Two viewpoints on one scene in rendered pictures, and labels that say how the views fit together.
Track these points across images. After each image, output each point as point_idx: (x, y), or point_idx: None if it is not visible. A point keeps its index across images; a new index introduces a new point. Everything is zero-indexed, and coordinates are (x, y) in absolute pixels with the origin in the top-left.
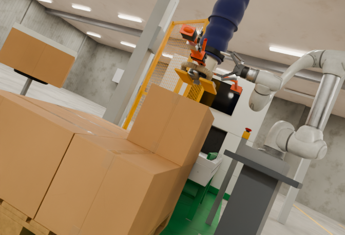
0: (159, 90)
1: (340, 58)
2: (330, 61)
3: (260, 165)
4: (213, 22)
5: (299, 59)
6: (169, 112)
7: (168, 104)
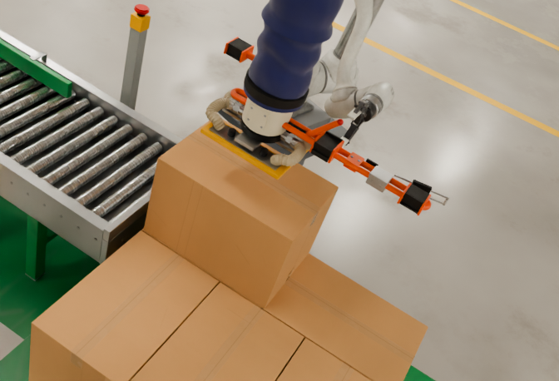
0: (299, 235)
1: None
2: None
3: None
4: (307, 51)
5: (366, 0)
6: (305, 237)
7: (305, 234)
